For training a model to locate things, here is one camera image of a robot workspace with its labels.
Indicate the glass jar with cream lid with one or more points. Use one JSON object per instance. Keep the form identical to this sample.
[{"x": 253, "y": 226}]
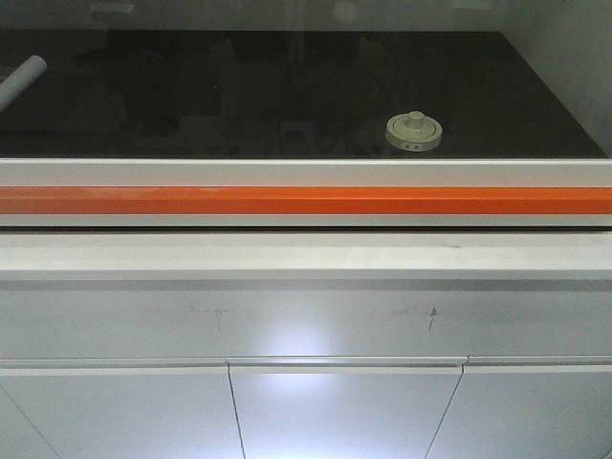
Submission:
[{"x": 413, "y": 134}]

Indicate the white orange fume hood sash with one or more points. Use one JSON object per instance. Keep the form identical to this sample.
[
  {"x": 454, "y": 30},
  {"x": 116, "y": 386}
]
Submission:
[{"x": 273, "y": 113}]

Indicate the white fume hood base cabinet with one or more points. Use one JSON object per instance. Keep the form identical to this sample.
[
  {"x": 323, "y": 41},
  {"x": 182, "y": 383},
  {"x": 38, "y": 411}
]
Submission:
[{"x": 306, "y": 345}]

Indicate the white paper roll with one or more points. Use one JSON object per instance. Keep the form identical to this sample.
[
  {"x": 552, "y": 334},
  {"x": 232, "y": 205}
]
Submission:
[{"x": 21, "y": 79}]

